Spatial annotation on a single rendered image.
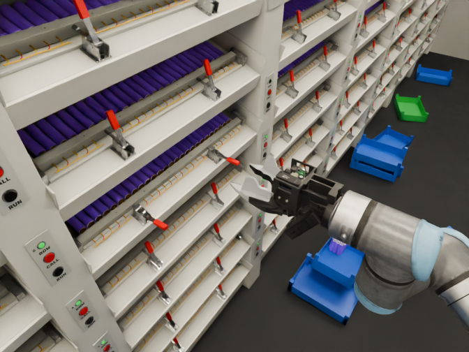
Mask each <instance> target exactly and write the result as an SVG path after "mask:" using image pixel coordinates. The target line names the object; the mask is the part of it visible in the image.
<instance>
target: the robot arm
mask: <svg viewBox="0 0 469 352"><path fill-rule="evenodd" d="M297 163H300V164H302V165H305V166H308V167H309V169H308V172H306V171H304V170H301V169H298V166H297ZM249 166H250V168H251V169H252V171H253V172H254V173H255V174H256V175H259V176H261V177H262V178H263V179H265V180H267V181H269V182H270V183H271V191H270V190H269V189H266V188H264V187H261V186H260V185H259V184H258V181H257V180H256V178H254V177H252V176H246V177H245V180H244V183H243V185H240V184H238V183H234V182H231V183H230V186H231V187H232V188H233V189H234V190H235V191H236V192H237V193H238V194H239V195H240V196H241V197H242V198H244V199H245V200H247V201H248V202H249V203H250V204H252V205H253V206H255V207H256V208H258V209H259V210H262V211H263V212H266V213H270V214H278V215H280V216H283V214H284V215H287V216H288V217H293V216H294V217H293V218H292V219H291V220H290V221H289V222H288V224H287V225H286V229H285V230H284V233H285V234H286V235H287V236H289V237H290V238H291V239H292V240H293V239H294V238H296V237H299V236H300V235H301V234H302V233H305V232H306V231H308V230H310V229H311V228H313V227H315V226H317V225H318V224H319V223H321V226H322V227H323V228H326V229H327V230H328V234H329V236H330V237H332V238H334V239H336V240H339V241H341V242H343V243H345V244H347V245H349V246H351V247H352V248H354V249H356V250H358V251H360V252H362V253H364V257H363V260H362V263H361V265H360V267H359V270H358V273H357V274H356V275H355V282H354V291H355V295H356V296H357V299H358V300H359V301H360V302H361V303H362V304H363V305H364V306H365V308H367V309H369V310H371V311H373V312H375V313H377V314H392V313H394V312H395V311H396V310H398V309H400V308H401V305H402V302H403V301H404V300H406V299H407V298H409V297H411V296H413V295H415V294H417V293H419V292H421V291H423V290H426V289H428V288H430V287H431V288H432V289H433V290H434V291H435V292H436V293H437V295H438V296H439V297H440V298H442V299H443V300H444V302H445V303H446V305H447V306H448V307H449V308H450V309H451V311H452V312H453V313H454V315H455V316H456V317H457V318H458V320H459V321H460V322H461V323H462V325H463V326H464V327H465V329H466V330H467V331H468V332H469V239H468V238H467V237H466V236H465V235H463V234H462V233H460V232H458V231H457V230H454V229H451V228H439V227H437V226H434V225H433V224H430V223H428V222H427V221H426V220H424V219H418V218H416V217H413V216H411V215H409V214H406V213H404V212H401V211H399V210H396V209H394V208H392V207H389V206H386V205H383V204H382V203H379V202H377V201H374V200H372V199H370V198H367V197H366V196H363V195H361V194H358V193H355V192H354V191H351V190H349V191H346V192H345V193H342V191H343V186H344V185H343V184H340V183H338V182H335V181H333V180H330V179H327V178H326V177H323V176H320V175H317V174H316V171H317V168H316V167H315V166H311V165H309V164H307V163H304V162H302V161H299V160H296V159H294V158H292V161H291V168H289V167H288V168H286V169H285V170H284V171H282V170H280V169H279V168H278V166H277V164H276V159H275V158H274V157H273V156H272V155H268V156H267V158H266V160H265V163H264V165H263V166H261V165H257V164H250V165H249ZM273 193H274V199H273V198H271V197H272V195H273Z"/></svg>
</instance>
